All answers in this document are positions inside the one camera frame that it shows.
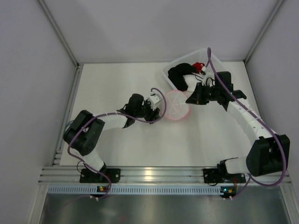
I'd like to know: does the pink trimmed mesh laundry bag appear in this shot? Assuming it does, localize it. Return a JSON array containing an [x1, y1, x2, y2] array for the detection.
[[164, 90, 191, 121]]

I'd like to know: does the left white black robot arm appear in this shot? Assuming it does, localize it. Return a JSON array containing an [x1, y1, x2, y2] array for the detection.
[[63, 92, 163, 173]]

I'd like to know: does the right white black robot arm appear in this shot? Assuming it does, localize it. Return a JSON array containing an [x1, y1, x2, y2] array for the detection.
[[186, 71, 290, 176]]

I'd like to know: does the black garment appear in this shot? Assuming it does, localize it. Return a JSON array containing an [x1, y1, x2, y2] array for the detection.
[[168, 63, 197, 91]]

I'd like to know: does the red garment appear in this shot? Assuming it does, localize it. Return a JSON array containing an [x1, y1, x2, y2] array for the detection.
[[192, 62, 205, 73]]

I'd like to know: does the white plastic basket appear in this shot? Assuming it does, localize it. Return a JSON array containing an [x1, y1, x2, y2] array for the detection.
[[161, 49, 226, 90]]

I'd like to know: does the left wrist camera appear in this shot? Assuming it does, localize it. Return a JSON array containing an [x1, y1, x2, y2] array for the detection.
[[147, 91, 161, 110]]

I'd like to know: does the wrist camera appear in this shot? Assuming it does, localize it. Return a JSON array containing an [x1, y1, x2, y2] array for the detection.
[[200, 66, 214, 86], [147, 91, 161, 110]]

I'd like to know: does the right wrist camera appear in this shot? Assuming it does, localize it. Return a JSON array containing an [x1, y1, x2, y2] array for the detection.
[[200, 66, 214, 86]]

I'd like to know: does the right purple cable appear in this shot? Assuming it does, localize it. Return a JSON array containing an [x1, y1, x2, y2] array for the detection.
[[205, 47, 287, 187]]

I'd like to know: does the purple cable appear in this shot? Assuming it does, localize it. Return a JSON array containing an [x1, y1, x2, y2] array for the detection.
[[205, 47, 287, 187], [67, 87, 167, 164]]

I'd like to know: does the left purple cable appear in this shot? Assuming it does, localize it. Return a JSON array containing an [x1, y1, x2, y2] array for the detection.
[[67, 87, 167, 164]]

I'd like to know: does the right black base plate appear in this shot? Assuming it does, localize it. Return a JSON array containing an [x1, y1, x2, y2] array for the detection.
[[203, 168, 228, 186]]

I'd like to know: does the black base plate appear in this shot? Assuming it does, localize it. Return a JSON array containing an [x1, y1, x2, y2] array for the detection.
[[203, 168, 228, 186], [79, 168, 121, 183]]

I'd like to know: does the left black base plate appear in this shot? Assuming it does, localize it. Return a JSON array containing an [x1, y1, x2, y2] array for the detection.
[[79, 168, 121, 183]]

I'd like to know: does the aluminium mounting rail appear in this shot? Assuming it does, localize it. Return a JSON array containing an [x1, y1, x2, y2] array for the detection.
[[38, 149, 292, 186]]

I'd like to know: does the perforated white cable duct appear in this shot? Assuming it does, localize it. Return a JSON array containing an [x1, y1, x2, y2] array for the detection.
[[48, 185, 233, 195]]

